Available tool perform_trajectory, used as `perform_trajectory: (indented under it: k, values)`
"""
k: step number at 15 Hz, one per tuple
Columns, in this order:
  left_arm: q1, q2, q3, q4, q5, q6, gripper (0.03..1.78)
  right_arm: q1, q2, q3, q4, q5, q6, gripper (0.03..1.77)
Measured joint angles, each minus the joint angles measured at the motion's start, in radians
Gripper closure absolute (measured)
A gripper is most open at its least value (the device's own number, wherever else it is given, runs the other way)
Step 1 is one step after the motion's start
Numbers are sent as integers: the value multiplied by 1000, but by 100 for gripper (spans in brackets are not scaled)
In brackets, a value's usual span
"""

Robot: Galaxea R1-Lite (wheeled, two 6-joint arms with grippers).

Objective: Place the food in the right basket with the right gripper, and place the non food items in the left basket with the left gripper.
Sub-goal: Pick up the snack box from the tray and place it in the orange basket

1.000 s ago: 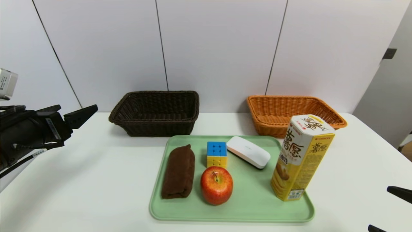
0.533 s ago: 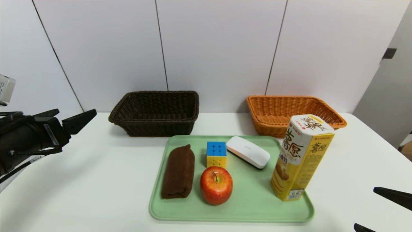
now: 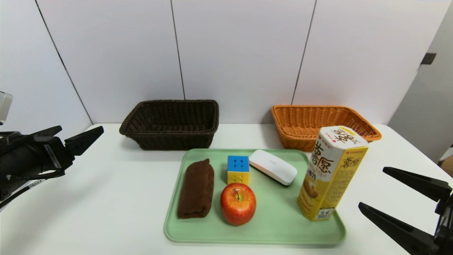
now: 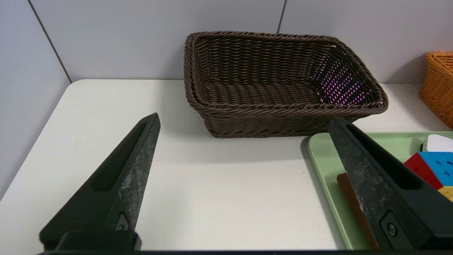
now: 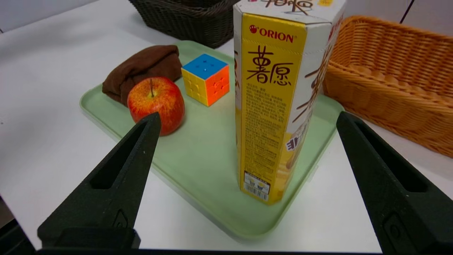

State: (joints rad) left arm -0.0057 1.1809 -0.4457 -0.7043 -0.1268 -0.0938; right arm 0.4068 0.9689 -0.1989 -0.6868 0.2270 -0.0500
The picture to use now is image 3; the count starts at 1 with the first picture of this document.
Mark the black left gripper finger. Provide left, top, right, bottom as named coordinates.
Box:
left=64, top=125, right=104, bottom=156
left=30, top=125, right=63, bottom=138

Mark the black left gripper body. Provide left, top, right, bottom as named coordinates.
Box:
left=0, top=135, right=75, bottom=183

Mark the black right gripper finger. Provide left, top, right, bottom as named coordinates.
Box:
left=358, top=202, right=440, bottom=255
left=382, top=166, right=453, bottom=202

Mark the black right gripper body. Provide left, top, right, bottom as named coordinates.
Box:
left=434, top=192, right=453, bottom=255

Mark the yellow crisps box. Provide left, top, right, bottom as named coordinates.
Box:
left=297, top=126, right=368, bottom=222

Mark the brown towel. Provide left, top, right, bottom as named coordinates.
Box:
left=177, top=159, right=215, bottom=219

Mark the white board eraser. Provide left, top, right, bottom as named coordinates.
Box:
left=248, top=149, right=298, bottom=186

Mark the red apple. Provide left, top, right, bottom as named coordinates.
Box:
left=220, top=182, right=257, bottom=226

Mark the dark brown wicker basket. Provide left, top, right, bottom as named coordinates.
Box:
left=119, top=100, right=219, bottom=151

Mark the orange wicker basket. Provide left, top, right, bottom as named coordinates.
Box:
left=271, top=104, right=382, bottom=152

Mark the white background object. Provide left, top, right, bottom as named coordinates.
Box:
left=438, top=145, right=453, bottom=167

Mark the light green plastic tray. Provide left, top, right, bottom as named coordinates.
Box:
left=164, top=148, right=346, bottom=245

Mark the colourful puzzle cube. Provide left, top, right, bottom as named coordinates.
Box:
left=227, top=155, right=250, bottom=185

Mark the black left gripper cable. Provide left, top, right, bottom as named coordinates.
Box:
left=0, top=170, right=66, bottom=209

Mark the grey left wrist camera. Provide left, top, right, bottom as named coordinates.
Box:
left=0, top=91, right=13, bottom=125

